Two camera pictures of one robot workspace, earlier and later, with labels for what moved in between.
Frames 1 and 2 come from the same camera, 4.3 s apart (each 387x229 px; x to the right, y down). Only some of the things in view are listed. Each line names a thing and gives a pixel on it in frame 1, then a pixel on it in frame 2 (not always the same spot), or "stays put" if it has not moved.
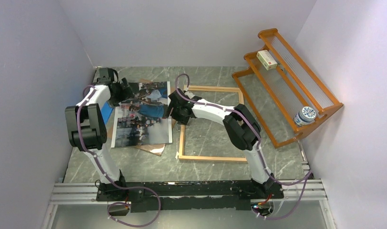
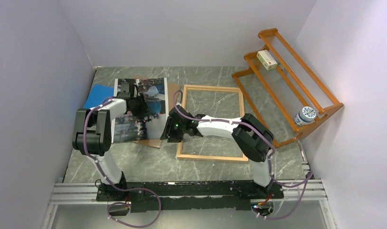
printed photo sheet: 141,120 stays put
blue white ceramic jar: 306,116 stays put
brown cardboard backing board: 156,149 to 172,88
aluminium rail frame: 81,192 stays put
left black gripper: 127,93 to 144,108
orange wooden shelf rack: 287,98 stays put
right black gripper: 182,120 to 168,131
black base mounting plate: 189,195 stays put
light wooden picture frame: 182,128 stays put
